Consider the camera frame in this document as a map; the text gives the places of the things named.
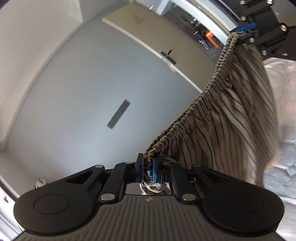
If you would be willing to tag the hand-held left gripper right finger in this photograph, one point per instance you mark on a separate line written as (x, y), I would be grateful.
(156, 172)

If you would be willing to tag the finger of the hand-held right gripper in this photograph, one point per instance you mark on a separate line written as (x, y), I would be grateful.
(270, 41)
(247, 26)

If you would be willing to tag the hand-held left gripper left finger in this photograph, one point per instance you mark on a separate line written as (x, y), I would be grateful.
(139, 165)

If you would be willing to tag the beige striped pants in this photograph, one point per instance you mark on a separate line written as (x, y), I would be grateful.
(231, 115)

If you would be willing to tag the orange chair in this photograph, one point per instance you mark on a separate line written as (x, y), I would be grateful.
(211, 35)

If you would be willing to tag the bed with pink-dotted white sheet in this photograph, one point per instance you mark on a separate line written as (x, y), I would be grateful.
(284, 81)

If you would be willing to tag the beige room door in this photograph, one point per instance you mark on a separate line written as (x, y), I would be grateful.
(150, 30)

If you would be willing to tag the grey wall switch panel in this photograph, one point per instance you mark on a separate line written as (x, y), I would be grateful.
(119, 114)

